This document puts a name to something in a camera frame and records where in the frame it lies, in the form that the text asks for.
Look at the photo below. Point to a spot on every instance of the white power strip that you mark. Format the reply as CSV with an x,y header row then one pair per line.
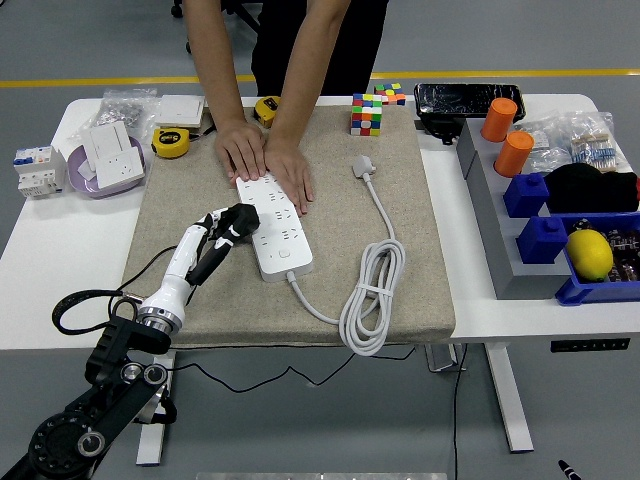
x,y
282,250

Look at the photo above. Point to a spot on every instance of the orange cylinder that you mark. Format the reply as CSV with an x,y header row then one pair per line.
x,y
514,155
497,120

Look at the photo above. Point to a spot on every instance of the black table control panel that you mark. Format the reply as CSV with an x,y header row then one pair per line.
x,y
590,345

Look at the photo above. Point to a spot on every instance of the white wall socket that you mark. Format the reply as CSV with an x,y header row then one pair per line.
x,y
120,167

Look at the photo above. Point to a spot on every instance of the large rubik's cube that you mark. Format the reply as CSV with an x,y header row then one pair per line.
x,y
366,115

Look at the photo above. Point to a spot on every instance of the person's right hand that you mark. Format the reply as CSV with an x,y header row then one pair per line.
x,y
242,150

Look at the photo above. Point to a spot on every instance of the blue plastic bin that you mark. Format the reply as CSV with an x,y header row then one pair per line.
x,y
600,292

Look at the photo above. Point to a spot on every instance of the white switch panel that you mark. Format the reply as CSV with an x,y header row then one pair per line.
x,y
107,140

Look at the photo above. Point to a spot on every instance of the black glossy tray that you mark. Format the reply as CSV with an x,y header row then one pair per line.
x,y
465,97

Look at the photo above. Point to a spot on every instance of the dark electronic modules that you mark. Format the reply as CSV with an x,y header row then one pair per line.
x,y
625,255

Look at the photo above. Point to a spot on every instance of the purple bowl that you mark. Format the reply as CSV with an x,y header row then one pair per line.
x,y
82,185

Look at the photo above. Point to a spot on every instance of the white table leg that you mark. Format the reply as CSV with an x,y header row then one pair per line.
x,y
507,400
150,446

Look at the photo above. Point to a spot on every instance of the white wall switch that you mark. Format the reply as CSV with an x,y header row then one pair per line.
x,y
179,111

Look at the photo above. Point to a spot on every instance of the person's right forearm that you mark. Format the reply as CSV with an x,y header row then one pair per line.
x,y
215,60

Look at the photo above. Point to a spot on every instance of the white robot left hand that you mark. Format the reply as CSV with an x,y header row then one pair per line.
x,y
180,265

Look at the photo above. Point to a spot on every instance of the person's left hand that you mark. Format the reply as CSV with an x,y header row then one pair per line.
x,y
290,172

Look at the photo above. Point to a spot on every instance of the person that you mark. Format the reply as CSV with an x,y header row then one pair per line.
x,y
270,60

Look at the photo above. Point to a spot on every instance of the plastic bag of resistors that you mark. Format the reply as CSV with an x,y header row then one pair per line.
x,y
597,145

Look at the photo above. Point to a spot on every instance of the white right table leg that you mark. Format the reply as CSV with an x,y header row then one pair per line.
x,y
507,400

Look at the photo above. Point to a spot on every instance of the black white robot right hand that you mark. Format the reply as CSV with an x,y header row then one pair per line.
x,y
567,469

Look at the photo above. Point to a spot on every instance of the grey-brown mat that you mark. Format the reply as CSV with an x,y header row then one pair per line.
x,y
325,240

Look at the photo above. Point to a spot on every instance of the grey block holder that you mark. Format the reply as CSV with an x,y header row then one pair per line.
x,y
505,255

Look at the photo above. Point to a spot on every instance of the white left table leg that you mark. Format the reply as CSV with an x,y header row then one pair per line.
x,y
150,446

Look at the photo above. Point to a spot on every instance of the plastic bag of white parts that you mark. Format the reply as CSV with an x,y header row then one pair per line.
x,y
547,147

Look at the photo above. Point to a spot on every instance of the white circuit breaker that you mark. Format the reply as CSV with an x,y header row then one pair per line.
x,y
37,172

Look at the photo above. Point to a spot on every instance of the grey box under table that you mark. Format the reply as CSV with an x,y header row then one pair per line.
x,y
442,357

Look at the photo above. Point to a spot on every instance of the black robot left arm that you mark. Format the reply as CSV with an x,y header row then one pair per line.
x,y
110,350

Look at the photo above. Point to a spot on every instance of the black cloth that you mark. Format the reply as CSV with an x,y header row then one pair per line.
x,y
585,187

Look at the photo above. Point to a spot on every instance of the yellow lemon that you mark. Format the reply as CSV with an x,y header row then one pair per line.
x,y
590,254

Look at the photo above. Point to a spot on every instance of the blue block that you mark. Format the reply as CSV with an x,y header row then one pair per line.
x,y
525,195
540,242

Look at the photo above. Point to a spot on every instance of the person's left forearm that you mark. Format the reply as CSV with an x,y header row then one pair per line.
x,y
310,65

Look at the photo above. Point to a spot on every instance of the plastic bag of screws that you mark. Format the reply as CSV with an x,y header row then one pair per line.
x,y
122,112

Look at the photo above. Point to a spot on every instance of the small rubik's cube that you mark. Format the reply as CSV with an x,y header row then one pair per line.
x,y
392,92

